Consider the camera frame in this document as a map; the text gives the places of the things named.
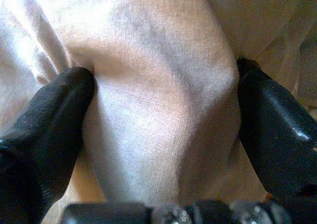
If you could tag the pink cartoon quilt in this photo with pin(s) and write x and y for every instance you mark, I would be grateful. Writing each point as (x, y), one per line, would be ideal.
(148, 110)

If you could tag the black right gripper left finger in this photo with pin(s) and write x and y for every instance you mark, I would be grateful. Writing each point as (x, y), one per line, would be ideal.
(42, 139)

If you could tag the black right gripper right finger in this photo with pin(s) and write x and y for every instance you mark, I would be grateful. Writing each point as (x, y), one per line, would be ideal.
(277, 139)

